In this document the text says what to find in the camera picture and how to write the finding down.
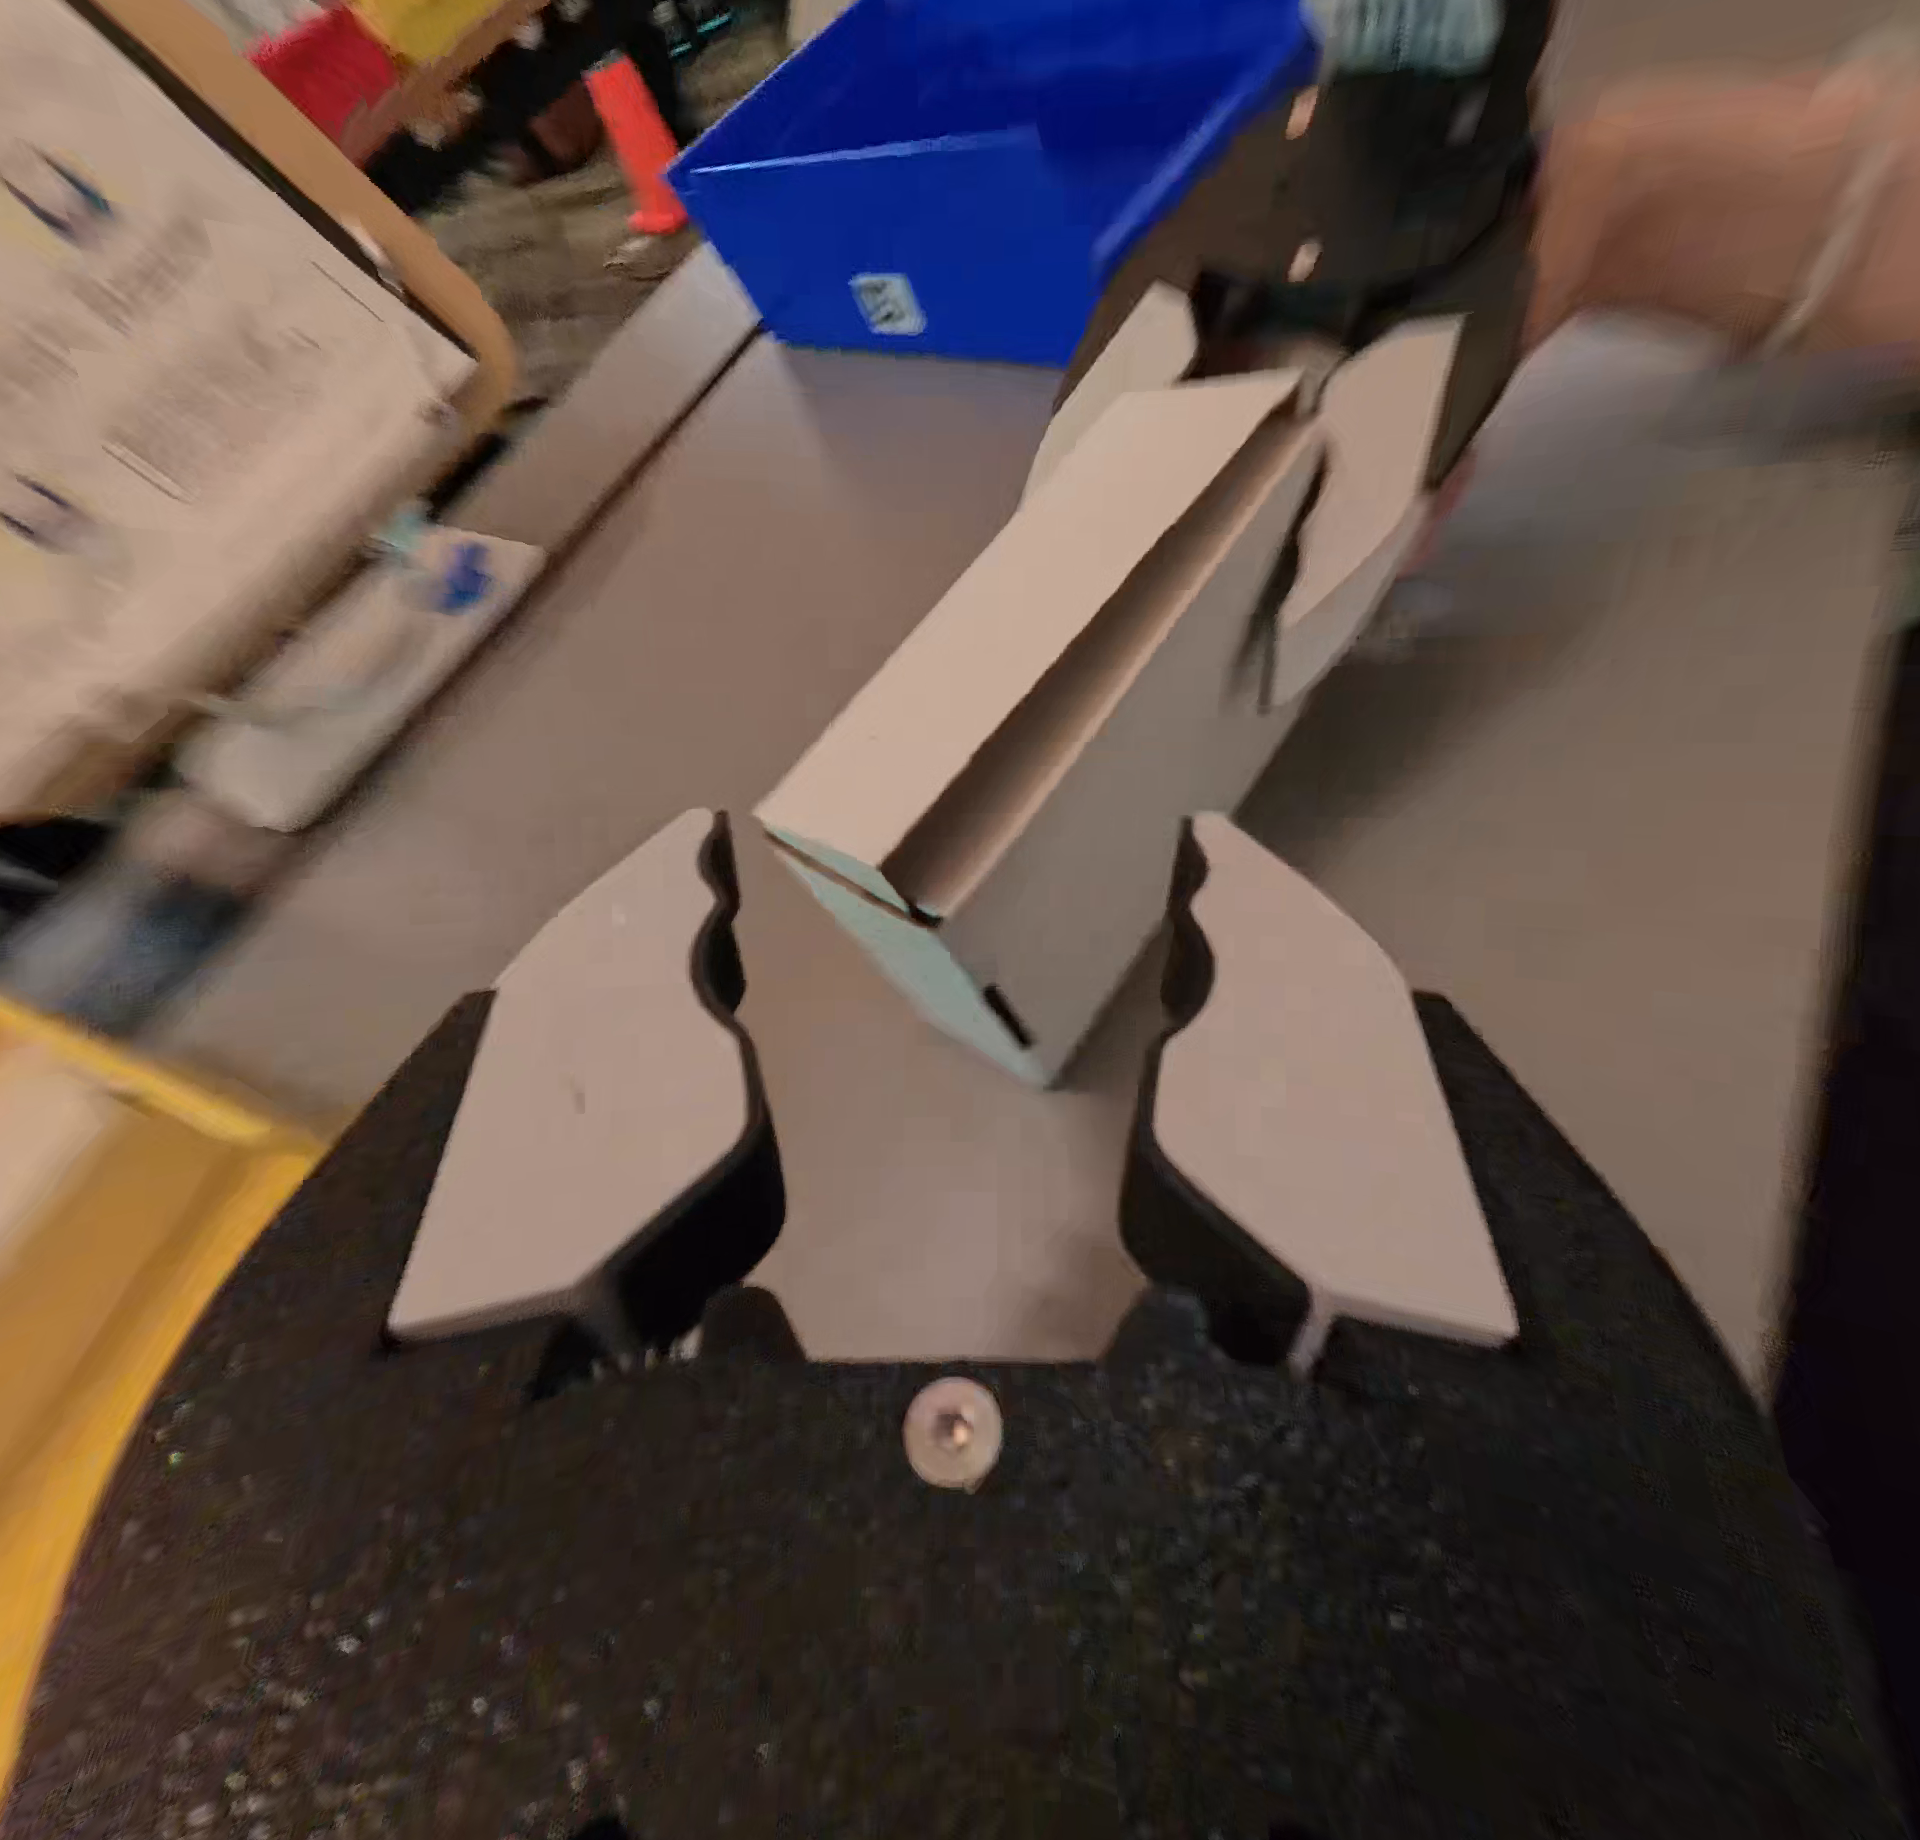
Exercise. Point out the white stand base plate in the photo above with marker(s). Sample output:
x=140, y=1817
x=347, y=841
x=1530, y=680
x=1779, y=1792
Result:
x=346, y=670

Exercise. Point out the orange traffic cone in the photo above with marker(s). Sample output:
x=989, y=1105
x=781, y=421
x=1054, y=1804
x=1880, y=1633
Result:
x=636, y=147

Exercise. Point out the person's right hand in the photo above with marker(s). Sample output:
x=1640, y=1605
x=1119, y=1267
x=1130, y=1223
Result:
x=1666, y=206

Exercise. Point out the small blue plastic piece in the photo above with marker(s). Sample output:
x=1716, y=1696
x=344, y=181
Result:
x=456, y=580

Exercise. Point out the blue plastic bin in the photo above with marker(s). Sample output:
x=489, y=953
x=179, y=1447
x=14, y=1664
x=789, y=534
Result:
x=900, y=206

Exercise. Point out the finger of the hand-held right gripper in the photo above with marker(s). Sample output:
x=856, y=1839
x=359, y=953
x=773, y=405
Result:
x=1381, y=462
x=1140, y=363

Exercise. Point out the red plastic bin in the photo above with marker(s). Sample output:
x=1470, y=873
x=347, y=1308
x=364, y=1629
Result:
x=322, y=72

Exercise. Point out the white cardboard mailer box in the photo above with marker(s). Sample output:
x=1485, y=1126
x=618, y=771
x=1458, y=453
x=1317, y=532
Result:
x=1021, y=701

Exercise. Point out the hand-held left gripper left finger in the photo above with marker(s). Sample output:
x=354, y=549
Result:
x=600, y=1090

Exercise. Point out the wooden display board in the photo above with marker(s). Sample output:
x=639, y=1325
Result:
x=465, y=372

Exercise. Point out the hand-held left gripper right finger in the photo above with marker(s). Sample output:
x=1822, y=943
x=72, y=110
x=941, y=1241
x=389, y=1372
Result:
x=1321, y=1121

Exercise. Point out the printed instruction sheet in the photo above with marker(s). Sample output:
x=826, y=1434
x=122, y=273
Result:
x=180, y=372

